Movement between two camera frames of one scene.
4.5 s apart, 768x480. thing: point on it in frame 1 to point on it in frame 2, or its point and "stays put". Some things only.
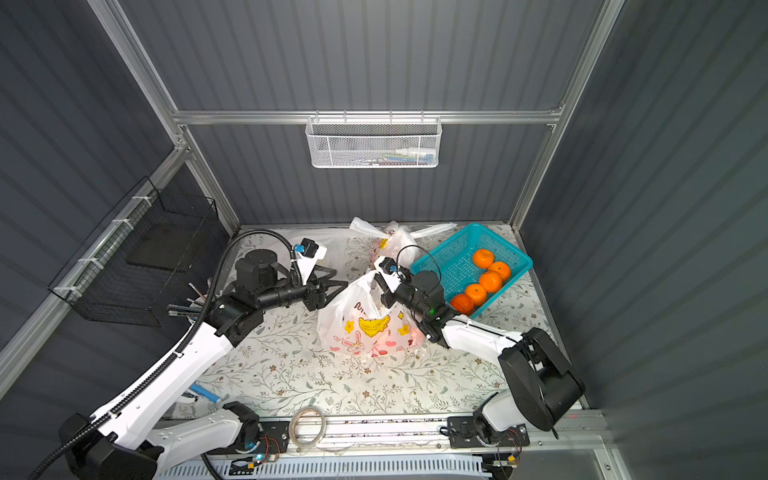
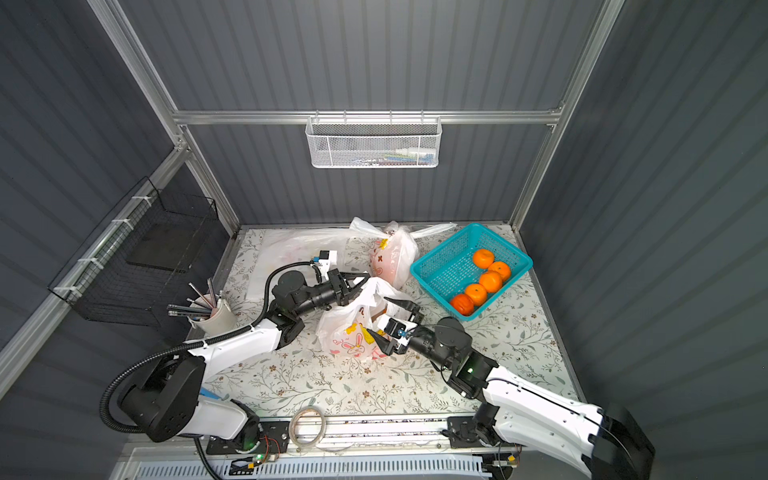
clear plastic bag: [351, 318] stays put
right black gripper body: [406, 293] to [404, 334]
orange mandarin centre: [491, 281] stays put
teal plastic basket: [454, 265] stays put
